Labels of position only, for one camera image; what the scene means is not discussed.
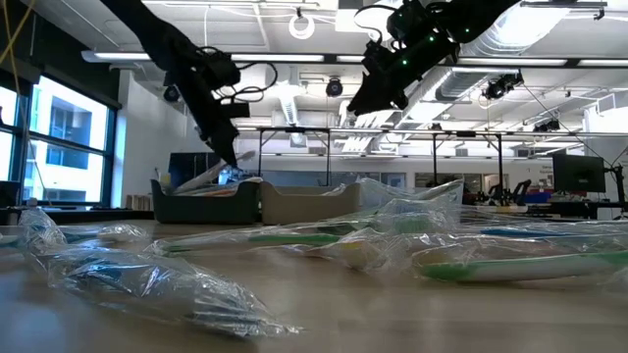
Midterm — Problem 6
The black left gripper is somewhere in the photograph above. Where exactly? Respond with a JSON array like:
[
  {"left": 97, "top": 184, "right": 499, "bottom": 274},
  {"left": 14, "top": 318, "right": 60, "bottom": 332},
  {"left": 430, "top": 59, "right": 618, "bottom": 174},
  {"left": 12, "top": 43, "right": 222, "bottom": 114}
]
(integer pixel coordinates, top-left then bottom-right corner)
[{"left": 166, "top": 46, "right": 242, "bottom": 168}]

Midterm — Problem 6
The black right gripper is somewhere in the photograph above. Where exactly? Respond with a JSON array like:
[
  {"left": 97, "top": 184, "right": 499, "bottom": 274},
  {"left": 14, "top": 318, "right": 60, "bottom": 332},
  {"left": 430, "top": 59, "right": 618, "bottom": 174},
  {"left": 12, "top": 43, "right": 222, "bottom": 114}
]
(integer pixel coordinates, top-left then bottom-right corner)
[{"left": 345, "top": 0, "right": 461, "bottom": 117}]

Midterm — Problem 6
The blue toothbrush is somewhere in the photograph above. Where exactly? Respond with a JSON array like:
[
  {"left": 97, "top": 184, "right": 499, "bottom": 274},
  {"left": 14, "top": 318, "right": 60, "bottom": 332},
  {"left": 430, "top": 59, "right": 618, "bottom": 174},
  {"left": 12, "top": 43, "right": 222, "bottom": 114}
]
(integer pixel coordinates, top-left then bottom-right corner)
[
  {"left": 465, "top": 223, "right": 628, "bottom": 242},
  {"left": 46, "top": 243, "right": 301, "bottom": 339}
]

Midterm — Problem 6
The black monitor on arm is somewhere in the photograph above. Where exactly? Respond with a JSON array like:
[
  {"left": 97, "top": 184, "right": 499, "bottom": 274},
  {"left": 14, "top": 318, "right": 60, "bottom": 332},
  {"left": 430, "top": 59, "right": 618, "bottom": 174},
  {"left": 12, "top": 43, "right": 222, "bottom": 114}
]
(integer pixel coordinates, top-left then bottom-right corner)
[{"left": 551, "top": 153, "right": 607, "bottom": 194}]

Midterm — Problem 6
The bagged toothbrushes far left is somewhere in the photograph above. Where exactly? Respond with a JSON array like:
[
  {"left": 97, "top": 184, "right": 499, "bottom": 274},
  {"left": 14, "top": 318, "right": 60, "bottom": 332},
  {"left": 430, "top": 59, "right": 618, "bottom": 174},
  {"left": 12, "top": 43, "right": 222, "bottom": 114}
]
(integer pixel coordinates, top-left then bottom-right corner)
[{"left": 0, "top": 208, "right": 150, "bottom": 257}]

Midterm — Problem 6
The black monitor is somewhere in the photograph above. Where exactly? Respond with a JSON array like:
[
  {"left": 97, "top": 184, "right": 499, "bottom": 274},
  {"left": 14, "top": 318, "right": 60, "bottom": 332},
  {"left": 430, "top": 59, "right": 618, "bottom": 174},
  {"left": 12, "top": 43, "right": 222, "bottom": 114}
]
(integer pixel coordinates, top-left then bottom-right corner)
[{"left": 168, "top": 151, "right": 223, "bottom": 187}]

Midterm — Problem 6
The dark grey plastic bin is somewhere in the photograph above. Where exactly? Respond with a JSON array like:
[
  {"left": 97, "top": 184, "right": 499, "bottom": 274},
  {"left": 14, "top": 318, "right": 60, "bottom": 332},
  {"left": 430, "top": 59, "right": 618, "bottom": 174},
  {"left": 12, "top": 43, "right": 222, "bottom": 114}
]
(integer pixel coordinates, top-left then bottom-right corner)
[{"left": 150, "top": 178, "right": 261, "bottom": 226}]

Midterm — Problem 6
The clear plastic bin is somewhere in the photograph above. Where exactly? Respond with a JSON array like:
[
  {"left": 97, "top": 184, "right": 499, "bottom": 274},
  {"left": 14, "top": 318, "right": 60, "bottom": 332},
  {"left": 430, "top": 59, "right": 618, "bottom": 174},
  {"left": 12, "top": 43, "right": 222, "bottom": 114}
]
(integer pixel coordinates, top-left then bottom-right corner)
[{"left": 360, "top": 176, "right": 465, "bottom": 217}]

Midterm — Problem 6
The light grey plastic bin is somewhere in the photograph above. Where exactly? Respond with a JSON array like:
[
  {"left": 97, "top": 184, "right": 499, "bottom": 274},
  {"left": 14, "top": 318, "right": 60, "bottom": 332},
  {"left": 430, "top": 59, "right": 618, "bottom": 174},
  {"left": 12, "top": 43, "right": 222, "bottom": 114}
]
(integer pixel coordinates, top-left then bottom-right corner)
[{"left": 259, "top": 180, "right": 363, "bottom": 226}]

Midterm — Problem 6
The small wooden crate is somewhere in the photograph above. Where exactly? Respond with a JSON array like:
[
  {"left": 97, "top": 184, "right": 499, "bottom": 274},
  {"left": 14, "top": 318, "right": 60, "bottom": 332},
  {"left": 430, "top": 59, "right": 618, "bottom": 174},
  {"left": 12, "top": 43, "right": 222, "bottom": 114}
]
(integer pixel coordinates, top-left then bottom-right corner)
[{"left": 125, "top": 194, "right": 154, "bottom": 212}]

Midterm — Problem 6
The long white light bar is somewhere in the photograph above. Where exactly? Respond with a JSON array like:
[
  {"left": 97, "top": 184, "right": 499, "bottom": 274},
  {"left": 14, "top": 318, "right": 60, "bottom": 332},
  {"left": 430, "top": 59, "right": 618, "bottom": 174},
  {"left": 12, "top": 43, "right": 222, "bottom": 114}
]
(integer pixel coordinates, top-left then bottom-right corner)
[{"left": 80, "top": 48, "right": 614, "bottom": 69}]

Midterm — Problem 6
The green cloth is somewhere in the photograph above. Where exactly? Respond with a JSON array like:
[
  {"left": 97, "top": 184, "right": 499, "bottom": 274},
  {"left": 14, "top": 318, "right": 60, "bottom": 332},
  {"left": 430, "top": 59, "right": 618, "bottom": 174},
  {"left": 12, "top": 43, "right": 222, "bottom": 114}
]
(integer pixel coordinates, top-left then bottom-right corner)
[{"left": 316, "top": 223, "right": 362, "bottom": 237}]

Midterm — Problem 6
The orange toothbrush in clear wrap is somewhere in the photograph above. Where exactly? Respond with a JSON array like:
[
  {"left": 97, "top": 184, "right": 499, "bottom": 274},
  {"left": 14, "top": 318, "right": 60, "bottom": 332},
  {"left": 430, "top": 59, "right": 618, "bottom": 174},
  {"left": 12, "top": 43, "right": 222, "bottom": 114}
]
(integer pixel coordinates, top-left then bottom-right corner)
[{"left": 293, "top": 233, "right": 393, "bottom": 272}]

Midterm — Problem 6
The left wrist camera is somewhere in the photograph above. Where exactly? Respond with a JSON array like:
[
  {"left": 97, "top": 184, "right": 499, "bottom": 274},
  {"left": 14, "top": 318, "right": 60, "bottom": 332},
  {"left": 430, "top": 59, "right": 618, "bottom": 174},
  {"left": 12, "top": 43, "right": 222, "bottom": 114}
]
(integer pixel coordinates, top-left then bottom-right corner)
[{"left": 223, "top": 100, "right": 252, "bottom": 120}]

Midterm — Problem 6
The black overhead rig frame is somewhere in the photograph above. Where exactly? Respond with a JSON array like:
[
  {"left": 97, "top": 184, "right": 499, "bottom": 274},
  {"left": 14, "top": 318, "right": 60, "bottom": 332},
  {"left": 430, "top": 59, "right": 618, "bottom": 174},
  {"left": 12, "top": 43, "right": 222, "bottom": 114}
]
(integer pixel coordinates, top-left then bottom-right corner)
[{"left": 235, "top": 125, "right": 628, "bottom": 205}]

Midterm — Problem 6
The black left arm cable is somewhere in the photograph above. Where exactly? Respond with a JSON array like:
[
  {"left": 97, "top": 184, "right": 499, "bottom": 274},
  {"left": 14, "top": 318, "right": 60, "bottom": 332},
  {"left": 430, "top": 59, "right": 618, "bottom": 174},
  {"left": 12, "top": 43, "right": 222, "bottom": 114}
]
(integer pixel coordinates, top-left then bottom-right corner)
[{"left": 195, "top": 45, "right": 280, "bottom": 106}]

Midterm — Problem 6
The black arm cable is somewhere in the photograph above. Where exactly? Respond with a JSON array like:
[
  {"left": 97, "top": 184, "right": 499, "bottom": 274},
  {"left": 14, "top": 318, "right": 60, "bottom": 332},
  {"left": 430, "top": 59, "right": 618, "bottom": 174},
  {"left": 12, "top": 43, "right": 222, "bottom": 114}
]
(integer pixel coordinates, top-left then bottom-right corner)
[
  {"left": 195, "top": 45, "right": 280, "bottom": 106},
  {"left": 352, "top": 3, "right": 394, "bottom": 46}
]

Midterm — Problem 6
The silver ventilation duct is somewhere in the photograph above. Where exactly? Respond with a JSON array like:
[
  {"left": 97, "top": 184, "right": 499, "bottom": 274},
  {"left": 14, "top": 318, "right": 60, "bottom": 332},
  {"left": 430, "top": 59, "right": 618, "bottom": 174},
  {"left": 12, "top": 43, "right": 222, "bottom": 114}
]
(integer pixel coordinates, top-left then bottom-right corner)
[{"left": 434, "top": 0, "right": 570, "bottom": 102}]

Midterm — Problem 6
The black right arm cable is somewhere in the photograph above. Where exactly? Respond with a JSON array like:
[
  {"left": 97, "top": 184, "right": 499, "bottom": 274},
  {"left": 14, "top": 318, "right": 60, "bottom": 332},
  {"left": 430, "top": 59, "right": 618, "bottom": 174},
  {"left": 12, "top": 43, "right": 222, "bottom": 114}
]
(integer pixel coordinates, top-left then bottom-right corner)
[{"left": 352, "top": 3, "right": 394, "bottom": 46}]

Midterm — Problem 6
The white coiled cable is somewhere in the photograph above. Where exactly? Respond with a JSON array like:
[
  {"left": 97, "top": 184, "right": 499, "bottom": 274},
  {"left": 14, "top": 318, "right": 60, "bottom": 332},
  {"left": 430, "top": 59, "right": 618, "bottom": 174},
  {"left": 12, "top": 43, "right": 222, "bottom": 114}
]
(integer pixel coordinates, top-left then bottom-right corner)
[{"left": 288, "top": 13, "right": 317, "bottom": 41}]

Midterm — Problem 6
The yellow hanging cord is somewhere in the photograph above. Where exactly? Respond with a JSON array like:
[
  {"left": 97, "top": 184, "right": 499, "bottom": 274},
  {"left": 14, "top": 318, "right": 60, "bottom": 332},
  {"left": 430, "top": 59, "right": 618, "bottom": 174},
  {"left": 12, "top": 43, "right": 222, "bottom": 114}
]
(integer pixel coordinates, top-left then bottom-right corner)
[{"left": 0, "top": 0, "right": 36, "bottom": 97}]

